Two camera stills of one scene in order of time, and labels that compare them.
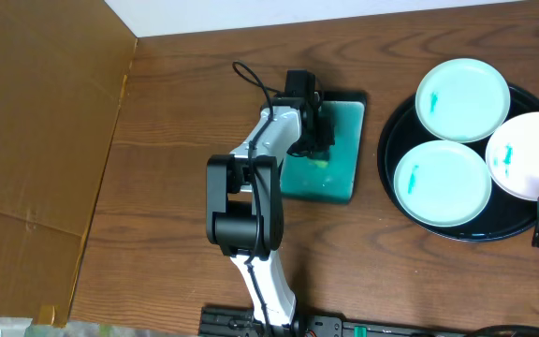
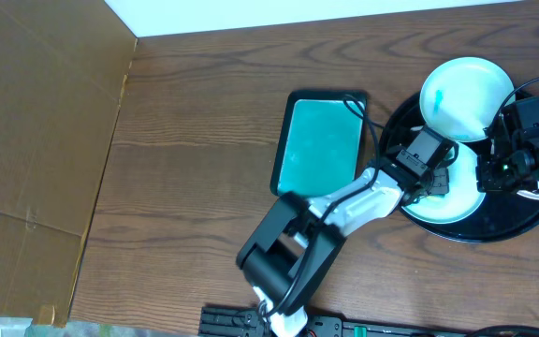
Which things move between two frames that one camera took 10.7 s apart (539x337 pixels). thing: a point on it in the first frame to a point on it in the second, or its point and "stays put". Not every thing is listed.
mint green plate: x=462 y=100 stays put
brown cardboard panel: x=47 y=82 stays put
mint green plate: x=442 y=183 stays put
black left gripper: x=321 y=138 to x=436 y=183
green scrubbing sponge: x=320 y=164 to x=441 y=182
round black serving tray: x=504 y=214 stays put
